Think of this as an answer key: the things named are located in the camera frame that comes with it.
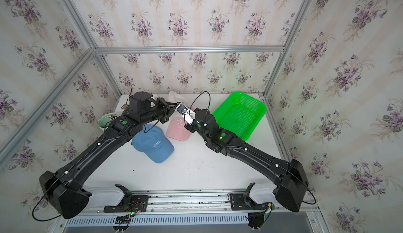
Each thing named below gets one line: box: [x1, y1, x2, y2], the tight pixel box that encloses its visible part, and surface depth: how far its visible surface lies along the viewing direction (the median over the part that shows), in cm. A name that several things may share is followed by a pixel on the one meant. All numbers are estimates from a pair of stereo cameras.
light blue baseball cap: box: [130, 124, 175, 164], surface depth 88 cm
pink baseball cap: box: [166, 116, 192, 142], surface depth 97 cm
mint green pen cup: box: [97, 112, 118, 132], surface depth 90 cm
